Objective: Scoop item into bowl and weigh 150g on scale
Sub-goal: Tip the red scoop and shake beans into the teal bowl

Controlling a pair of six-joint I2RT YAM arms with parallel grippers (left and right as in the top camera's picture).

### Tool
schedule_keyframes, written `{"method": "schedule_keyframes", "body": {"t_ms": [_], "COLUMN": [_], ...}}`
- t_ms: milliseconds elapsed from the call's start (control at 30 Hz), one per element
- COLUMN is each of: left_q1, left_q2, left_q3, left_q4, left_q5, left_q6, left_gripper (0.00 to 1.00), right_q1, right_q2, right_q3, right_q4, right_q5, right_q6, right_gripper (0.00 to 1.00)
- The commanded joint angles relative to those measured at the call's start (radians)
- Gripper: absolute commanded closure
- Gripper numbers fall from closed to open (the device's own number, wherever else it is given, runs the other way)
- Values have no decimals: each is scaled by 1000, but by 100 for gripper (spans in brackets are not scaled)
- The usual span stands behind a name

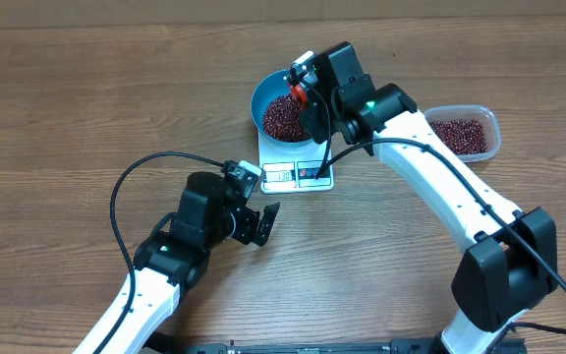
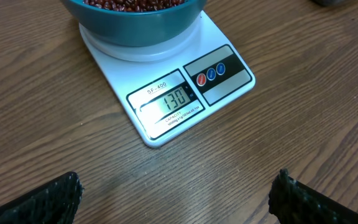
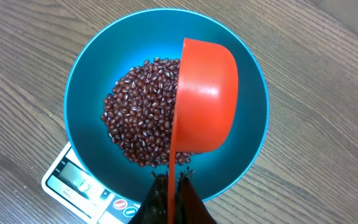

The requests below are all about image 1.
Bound red plastic scoop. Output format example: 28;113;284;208
288;83;310;110

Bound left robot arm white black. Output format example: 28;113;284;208
75;161;280;353

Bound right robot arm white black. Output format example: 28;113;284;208
287;41;557;353

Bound red beans in bowl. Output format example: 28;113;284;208
262;94;310;143

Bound white digital kitchen scale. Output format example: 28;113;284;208
257;132;334;195

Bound blue bowl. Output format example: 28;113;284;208
251;70;313;148

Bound red beans in container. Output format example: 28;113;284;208
429;120;487;155

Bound clear plastic container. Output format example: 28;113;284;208
424;105;502;162

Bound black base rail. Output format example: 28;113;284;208
140;331;528;354

